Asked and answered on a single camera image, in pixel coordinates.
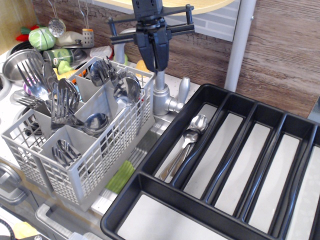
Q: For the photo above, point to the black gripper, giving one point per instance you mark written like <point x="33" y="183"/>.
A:
<point x="149" y="16"/>

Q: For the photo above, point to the large spoon back compartment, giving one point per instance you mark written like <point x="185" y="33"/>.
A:
<point x="126" y="91"/>

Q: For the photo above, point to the large spoon compartment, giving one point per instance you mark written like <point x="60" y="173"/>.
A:
<point x="126" y="91"/>
<point x="95" y="124"/>

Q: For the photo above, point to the teaspoon in tray upper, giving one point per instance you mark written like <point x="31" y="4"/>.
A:
<point x="199" y="123"/>

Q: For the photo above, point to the teaspoon in tray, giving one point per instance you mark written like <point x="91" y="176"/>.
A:
<point x="199" y="123"/>
<point x="189" y="137"/>

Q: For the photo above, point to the large spoon middle compartment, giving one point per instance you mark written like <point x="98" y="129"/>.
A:
<point x="95" y="124"/>

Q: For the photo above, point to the teaspoon in tray lower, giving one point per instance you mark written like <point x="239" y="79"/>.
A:
<point x="189" y="137"/>

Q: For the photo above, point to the large fork outside basket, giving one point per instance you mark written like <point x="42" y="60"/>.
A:
<point x="33" y="78"/>

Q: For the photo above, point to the grey plastic cutlery basket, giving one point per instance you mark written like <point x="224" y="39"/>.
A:
<point x="30" y="139"/>

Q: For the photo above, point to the black cutlery tray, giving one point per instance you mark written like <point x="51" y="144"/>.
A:
<point x="254" y="174"/>

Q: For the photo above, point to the yellow toy lemon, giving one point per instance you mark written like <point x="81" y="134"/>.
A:
<point x="141" y="66"/>

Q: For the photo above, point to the light wooden shelf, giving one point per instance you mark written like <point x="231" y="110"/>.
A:
<point x="200" y="6"/>

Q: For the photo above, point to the spoons back left compartment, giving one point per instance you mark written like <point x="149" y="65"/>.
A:
<point x="102" y="71"/>

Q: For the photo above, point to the silver kitchen faucet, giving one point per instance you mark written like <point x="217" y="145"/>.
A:
<point x="163" y="102"/>

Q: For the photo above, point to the hanging perforated skimmer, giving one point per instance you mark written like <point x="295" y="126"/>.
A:
<point x="55" y="25"/>

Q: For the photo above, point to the green labelled tin can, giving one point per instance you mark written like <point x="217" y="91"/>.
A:
<point x="55" y="56"/>

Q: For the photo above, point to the bundle of forks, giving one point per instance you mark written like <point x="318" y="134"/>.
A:
<point x="64" y="105"/>

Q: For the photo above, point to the green toy cabbage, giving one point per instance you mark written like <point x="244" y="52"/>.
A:
<point x="41" y="39"/>

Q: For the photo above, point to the steel pot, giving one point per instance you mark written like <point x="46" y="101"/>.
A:
<point x="9" y="67"/>

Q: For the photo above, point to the green cloth sponge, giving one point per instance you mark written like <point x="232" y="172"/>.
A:
<point x="119" y="180"/>

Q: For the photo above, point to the grey metal post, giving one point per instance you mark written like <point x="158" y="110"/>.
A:
<point x="241" y="34"/>

